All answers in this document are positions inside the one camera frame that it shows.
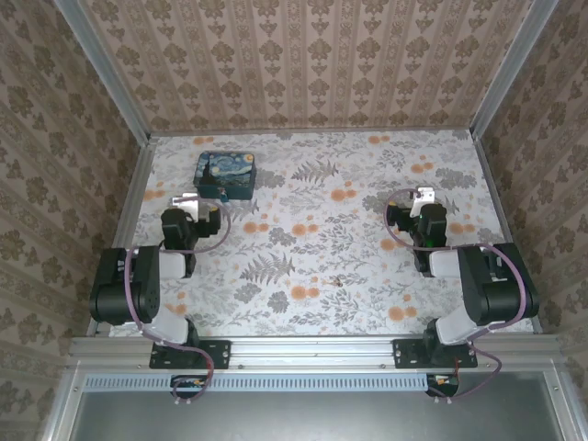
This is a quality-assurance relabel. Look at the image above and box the aluminium side rail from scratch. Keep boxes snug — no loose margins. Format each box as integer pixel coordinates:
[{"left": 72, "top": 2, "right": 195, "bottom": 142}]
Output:
[
  {"left": 472, "top": 130, "right": 547, "bottom": 334},
  {"left": 85, "top": 136, "right": 158, "bottom": 337}
]

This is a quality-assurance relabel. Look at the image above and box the black connector board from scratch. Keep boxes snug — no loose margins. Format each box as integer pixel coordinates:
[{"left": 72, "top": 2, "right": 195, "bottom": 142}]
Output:
[
  {"left": 424, "top": 373, "right": 461, "bottom": 398},
  {"left": 170, "top": 374, "right": 209, "bottom": 400}
]

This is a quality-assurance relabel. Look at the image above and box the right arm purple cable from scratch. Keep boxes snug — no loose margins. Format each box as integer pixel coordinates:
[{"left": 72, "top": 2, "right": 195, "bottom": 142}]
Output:
[{"left": 383, "top": 188, "right": 527, "bottom": 404}]

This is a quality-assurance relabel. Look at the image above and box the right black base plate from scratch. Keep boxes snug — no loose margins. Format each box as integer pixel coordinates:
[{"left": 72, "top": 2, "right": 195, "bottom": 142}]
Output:
[{"left": 392, "top": 338, "right": 479, "bottom": 370}]

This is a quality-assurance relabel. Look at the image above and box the grey sheet metal panel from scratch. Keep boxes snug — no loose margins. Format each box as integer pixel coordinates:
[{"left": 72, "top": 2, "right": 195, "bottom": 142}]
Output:
[{"left": 68, "top": 372, "right": 571, "bottom": 441}]

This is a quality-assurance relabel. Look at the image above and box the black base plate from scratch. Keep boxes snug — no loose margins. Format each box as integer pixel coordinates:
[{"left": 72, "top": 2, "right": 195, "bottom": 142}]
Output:
[
  {"left": 392, "top": 338, "right": 479, "bottom": 370},
  {"left": 149, "top": 338, "right": 232, "bottom": 370}
]

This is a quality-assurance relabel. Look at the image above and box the aluminium corner post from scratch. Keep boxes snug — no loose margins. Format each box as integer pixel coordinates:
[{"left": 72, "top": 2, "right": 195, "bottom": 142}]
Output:
[
  {"left": 468, "top": 0, "right": 560, "bottom": 140},
  {"left": 51, "top": 0, "right": 153, "bottom": 144}
]

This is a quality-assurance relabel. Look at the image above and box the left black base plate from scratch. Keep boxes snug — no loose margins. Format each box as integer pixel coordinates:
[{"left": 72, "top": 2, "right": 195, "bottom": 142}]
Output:
[{"left": 149, "top": 338, "right": 232, "bottom": 370}]

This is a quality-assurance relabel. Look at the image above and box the slotted grey cable duct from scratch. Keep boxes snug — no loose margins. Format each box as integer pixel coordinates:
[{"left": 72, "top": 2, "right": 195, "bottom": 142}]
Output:
[{"left": 85, "top": 372, "right": 463, "bottom": 390}]

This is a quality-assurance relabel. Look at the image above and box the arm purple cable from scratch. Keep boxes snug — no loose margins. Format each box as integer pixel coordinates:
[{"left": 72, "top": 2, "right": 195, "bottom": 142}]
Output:
[
  {"left": 383, "top": 188, "right": 527, "bottom": 404},
  {"left": 122, "top": 200, "right": 233, "bottom": 406}
]

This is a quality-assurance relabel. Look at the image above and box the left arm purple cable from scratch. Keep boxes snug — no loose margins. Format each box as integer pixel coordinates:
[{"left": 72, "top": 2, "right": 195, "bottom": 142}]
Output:
[{"left": 122, "top": 200, "right": 233, "bottom": 406}]

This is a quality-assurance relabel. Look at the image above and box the long aluminium base rail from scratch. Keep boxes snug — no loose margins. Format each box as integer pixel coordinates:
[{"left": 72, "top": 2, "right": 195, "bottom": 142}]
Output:
[{"left": 68, "top": 334, "right": 564, "bottom": 369}]

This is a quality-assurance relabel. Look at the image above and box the starry night print tin box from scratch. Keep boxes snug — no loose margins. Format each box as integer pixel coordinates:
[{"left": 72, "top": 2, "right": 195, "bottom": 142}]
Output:
[{"left": 193, "top": 151, "right": 257, "bottom": 202}]

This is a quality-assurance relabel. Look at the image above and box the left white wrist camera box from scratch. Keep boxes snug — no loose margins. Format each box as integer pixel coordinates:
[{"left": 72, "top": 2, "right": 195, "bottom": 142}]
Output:
[{"left": 170, "top": 193, "right": 206, "bottom": 221}]

